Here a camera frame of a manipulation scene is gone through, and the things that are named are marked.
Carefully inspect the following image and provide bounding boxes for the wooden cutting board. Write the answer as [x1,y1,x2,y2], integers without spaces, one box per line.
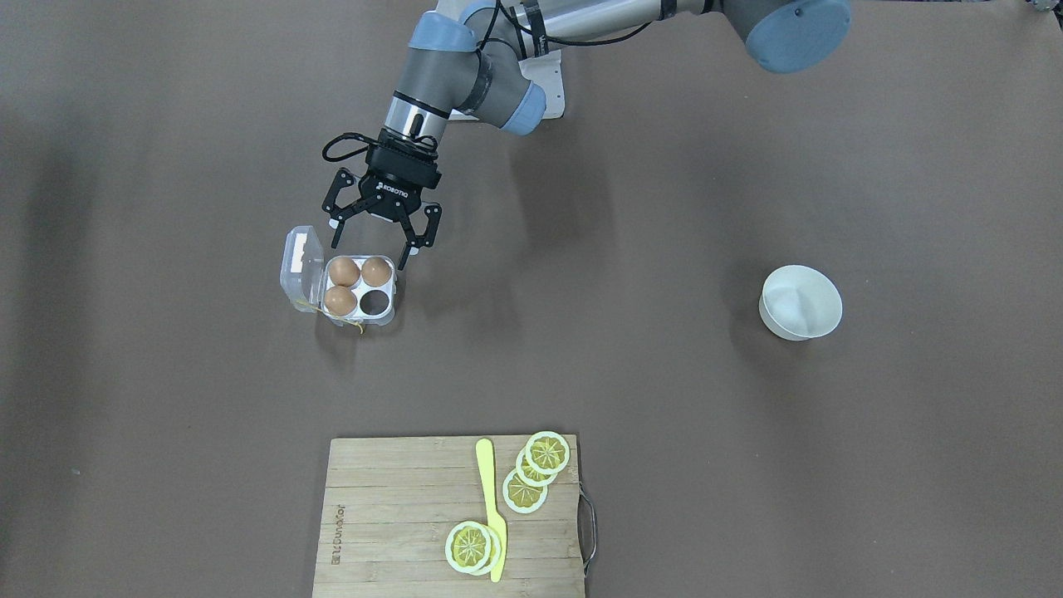
[313,433,596,597]

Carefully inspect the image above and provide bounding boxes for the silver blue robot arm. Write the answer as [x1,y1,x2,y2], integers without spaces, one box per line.
[322,1,851,262]

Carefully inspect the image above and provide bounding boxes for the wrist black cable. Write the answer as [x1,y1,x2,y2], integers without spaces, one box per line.
[321,133,385,164]

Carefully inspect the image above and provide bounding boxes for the white bowl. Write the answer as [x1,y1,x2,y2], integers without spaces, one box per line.
[758,264,844,341]

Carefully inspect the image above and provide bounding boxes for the clear plastic egg box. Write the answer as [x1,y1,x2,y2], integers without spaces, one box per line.
[279,226,398,328]

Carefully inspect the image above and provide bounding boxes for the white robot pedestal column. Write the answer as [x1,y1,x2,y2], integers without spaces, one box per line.
[436,1,566,119]

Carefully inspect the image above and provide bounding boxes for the brown egg from bowl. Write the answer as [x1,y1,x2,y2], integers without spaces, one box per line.
[360,255,394,288]

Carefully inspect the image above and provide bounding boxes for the lemon slice by knife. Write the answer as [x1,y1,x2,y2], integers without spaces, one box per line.
[444,520,502,576]

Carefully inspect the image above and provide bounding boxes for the yellow plastic knife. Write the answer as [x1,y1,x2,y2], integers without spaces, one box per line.
[475,438,508,583]

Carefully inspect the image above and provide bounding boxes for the brown egg in box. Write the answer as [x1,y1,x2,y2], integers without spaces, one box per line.
[322,285,358,317]
[327,255,361,287]

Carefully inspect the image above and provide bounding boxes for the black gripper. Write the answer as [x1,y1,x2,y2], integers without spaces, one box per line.
[321,129,444,272]

